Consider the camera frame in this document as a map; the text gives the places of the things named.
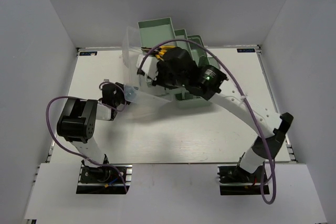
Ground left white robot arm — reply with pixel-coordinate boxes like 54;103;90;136
57;81;130;182

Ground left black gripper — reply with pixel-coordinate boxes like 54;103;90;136
113;81;139;106

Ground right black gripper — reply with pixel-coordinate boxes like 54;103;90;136
149;60;188;89

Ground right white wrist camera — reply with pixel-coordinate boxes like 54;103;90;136
136;55;159;80

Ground blue label sticker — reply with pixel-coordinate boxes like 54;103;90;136
79;51;98;56
237;48;256;53

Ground green plastic toolbox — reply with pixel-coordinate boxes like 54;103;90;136
122;18;227;108

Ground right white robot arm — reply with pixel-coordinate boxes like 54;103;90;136
139;47;293;183

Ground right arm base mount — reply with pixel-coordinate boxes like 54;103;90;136
217;165;270;196

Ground blue label sticker right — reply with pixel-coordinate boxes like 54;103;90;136
237;48;256;53

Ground blue label sticker left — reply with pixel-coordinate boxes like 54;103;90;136
79;51;98;56

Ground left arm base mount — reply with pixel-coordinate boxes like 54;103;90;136
76;165;132;195

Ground yellow handled pliers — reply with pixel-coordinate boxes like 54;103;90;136
141;46;175;60

